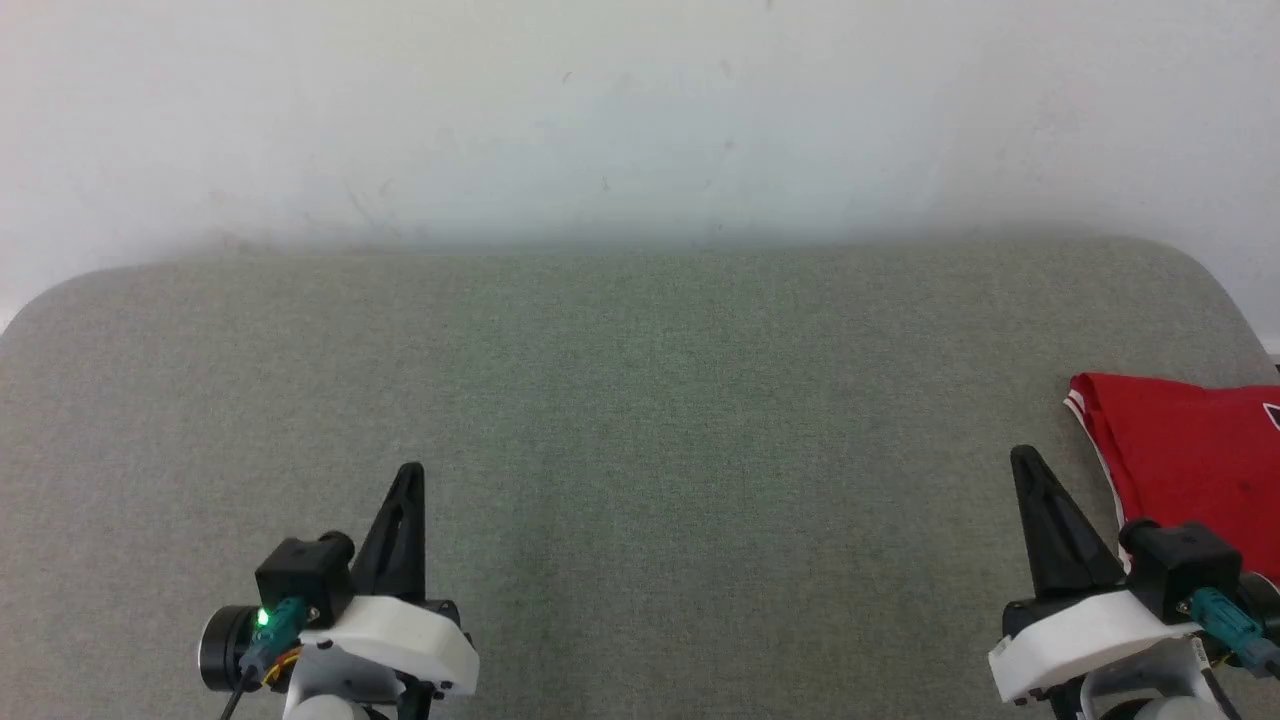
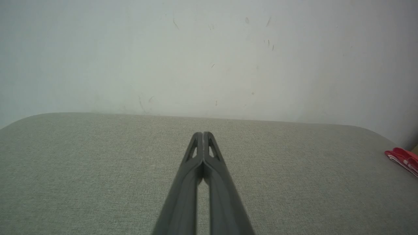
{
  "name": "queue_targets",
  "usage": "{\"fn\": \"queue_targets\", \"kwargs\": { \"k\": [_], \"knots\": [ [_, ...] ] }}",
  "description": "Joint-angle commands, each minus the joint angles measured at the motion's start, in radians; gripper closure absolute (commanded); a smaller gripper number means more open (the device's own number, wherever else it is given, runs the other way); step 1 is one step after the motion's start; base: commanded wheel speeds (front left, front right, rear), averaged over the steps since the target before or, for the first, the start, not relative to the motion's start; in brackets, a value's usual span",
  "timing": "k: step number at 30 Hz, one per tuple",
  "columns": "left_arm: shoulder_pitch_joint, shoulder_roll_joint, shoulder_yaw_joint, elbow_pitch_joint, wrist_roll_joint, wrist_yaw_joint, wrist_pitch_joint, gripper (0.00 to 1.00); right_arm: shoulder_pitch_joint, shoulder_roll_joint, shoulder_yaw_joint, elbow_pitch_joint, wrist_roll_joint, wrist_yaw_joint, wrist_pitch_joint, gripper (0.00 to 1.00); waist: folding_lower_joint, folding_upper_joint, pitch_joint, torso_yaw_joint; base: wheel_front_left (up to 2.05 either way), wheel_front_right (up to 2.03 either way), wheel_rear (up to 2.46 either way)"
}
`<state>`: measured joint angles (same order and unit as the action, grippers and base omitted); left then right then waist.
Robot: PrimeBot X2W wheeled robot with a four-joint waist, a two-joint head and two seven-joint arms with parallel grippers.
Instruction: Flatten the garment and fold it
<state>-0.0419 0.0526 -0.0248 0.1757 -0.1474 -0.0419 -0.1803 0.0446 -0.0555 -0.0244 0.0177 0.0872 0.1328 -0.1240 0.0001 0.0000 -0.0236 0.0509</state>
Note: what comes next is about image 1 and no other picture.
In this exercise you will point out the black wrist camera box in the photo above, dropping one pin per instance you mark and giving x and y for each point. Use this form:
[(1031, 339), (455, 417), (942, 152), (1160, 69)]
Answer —
[(1185, 565), (305, 575)]

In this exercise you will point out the red and white garment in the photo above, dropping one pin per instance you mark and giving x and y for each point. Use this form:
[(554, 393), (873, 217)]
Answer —
[(1190, 450)]

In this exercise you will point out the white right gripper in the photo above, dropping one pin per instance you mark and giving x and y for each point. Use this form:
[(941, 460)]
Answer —
[(1080, 640)]

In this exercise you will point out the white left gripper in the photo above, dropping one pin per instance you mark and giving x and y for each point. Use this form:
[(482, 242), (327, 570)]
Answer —
[(400, 640)]

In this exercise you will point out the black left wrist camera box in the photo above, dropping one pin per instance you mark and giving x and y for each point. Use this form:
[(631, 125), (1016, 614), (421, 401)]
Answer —
[(305, 575)]

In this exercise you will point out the grey fabric sofa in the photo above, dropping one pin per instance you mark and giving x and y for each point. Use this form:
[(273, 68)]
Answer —
[(650, 450)]

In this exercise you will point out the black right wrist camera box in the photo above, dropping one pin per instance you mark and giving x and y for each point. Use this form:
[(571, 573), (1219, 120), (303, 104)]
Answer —
[(1185, 565)]

